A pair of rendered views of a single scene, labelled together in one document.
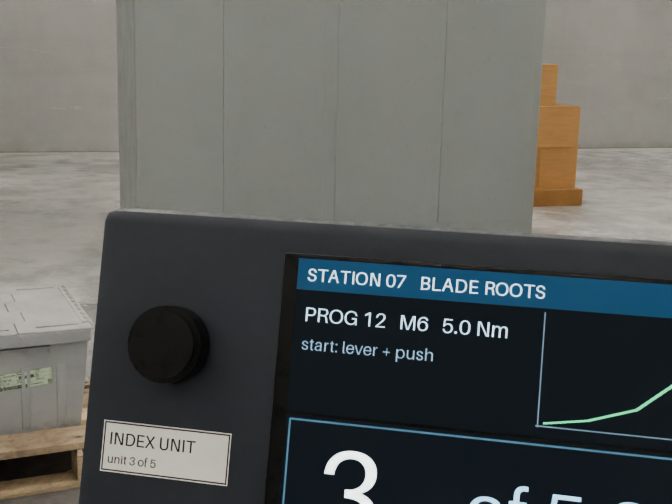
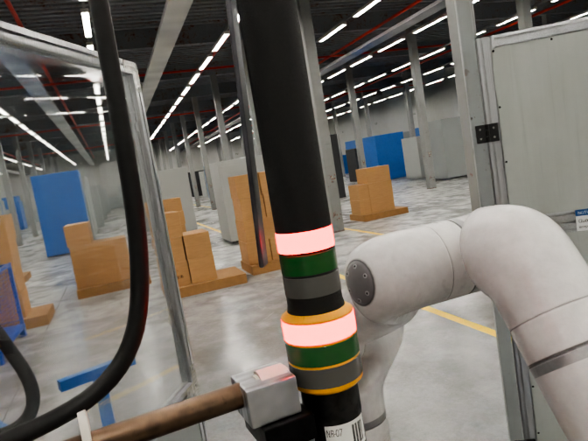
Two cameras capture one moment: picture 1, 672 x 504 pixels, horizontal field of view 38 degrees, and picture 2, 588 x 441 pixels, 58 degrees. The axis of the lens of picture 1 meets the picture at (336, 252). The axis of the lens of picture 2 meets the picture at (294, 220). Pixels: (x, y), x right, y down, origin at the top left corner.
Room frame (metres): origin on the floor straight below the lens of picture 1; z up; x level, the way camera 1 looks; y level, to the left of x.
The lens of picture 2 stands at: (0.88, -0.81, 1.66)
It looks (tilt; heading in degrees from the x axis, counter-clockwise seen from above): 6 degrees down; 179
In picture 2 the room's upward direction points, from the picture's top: 9 degrees counter-clockwise
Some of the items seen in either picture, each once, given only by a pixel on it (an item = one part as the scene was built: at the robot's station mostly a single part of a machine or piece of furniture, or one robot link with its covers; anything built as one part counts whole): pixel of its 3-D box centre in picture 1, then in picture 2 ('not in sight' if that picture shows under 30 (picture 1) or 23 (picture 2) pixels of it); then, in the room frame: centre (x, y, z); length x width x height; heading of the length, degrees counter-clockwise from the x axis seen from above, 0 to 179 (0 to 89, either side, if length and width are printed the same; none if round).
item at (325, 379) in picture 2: not in sight; (325, 364); (0.58, -0.80, 1.54); 0.04 x 0.04 x 0.01
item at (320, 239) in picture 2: not in sight; (304, 238); (0.58, -0.80, 1.62); 0.03 x 0.03 x 0.01
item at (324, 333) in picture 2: not in sight; (318, 322); (0.58, -0.80, 1.57); 0.04 x 0.04 x 0.01
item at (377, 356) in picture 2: not in sight; (360, 354); (-0.11, -0.72, 1.27); 0.19 x 0.12 x 0.24; 108
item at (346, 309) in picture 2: not in sight; (321, 343); (0.58, -0.80, 1.55); 0.04 x 0.04 x 0.05
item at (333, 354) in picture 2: not in sight; (321, 343); (0.58, -0.80, 1.55); 0.04 x 0.04 x 0.01
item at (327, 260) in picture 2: not in sight; (308, 260); (0.58, -0.80, 1.60); 0.03 x 0.03 x 0.01
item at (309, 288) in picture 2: not in sight; (311, 281); (0.58, -0.80, 1.59); 0.03 x 0.03 x 0.01
